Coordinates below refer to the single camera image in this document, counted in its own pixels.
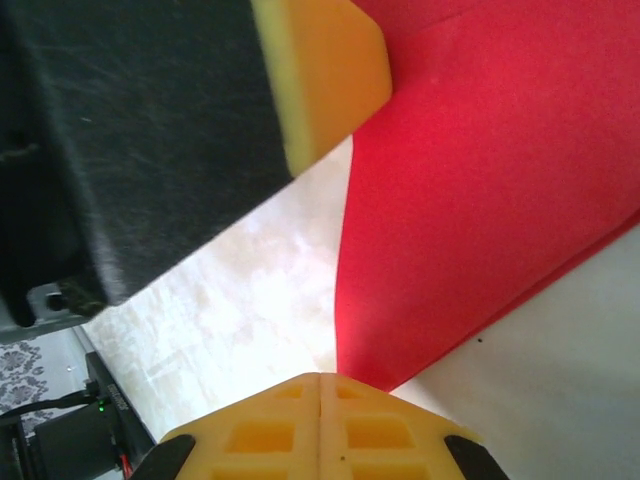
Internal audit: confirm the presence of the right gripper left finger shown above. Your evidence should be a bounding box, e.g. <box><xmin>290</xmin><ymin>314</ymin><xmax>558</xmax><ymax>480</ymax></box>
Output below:
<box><xmin>132</xmin><ymin>372</ymin><xmax>321</xmax><ymax>480</ymax></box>

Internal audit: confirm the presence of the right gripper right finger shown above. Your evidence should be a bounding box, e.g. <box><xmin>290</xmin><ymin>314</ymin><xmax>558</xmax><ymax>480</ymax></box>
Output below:
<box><xmin>319</xmin><ymin>372</ymin><xmax>511</xmax><ymax>480</ymax></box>

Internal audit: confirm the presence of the red paper sheet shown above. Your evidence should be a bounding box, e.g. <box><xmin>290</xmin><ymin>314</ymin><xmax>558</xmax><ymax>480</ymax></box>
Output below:
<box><xmin>332</xmin><ymin>0</ymin><xmax>640</xmax><ymax>394</ymax></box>

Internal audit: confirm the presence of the red wire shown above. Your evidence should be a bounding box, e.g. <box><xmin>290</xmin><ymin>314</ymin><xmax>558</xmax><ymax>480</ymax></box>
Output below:
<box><xmin>113</xmin><ymin>447</ymin><xmax>135</xmax><ymax>476</ymax></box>

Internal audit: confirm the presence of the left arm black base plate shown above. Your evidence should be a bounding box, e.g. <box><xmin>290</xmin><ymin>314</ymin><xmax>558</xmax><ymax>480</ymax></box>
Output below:
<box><xmin>83</xmin><ymin>349</ymin><xmax>157</xmax><ymax>449</ymax></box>

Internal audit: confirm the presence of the aluminium mounting rail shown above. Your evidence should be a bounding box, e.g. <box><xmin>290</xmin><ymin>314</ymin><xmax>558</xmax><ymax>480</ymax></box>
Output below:
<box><xmin>0</xmin><ymin>282</ymin><xmax>109</xmax><ymax>349</ymax></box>

